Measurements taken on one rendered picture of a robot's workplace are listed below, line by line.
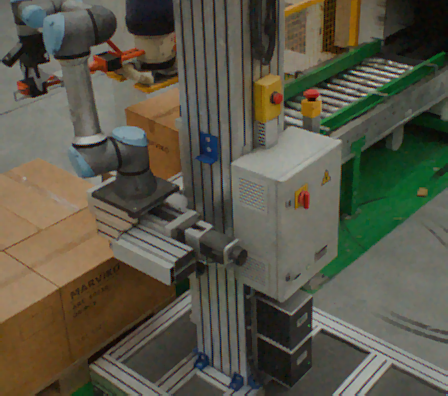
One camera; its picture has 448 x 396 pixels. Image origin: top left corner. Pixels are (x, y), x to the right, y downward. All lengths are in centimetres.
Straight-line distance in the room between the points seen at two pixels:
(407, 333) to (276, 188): 152
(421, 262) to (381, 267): 21
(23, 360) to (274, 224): 125
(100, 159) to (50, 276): 80
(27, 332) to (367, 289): 169
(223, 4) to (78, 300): 147
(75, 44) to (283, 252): 92
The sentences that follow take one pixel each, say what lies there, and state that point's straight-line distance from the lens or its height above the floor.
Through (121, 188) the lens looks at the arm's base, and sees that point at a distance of 256.
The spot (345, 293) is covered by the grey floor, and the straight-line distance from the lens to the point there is 378.
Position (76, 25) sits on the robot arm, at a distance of 234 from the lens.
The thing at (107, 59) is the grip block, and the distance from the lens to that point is 309.
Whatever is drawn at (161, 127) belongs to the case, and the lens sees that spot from 329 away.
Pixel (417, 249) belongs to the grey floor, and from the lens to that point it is 414.
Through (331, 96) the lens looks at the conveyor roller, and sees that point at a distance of 456.
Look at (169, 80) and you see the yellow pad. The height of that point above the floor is 117.
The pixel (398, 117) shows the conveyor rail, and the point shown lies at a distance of 445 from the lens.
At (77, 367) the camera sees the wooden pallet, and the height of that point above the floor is 11.
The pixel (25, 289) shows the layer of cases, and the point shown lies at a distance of 306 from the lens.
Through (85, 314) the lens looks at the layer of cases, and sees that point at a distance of 320.
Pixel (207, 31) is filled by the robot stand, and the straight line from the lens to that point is 228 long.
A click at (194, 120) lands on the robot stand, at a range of 245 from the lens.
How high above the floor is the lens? 235
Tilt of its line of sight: 29 degrees down
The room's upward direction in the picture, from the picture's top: 3 degrees counter-clockwise
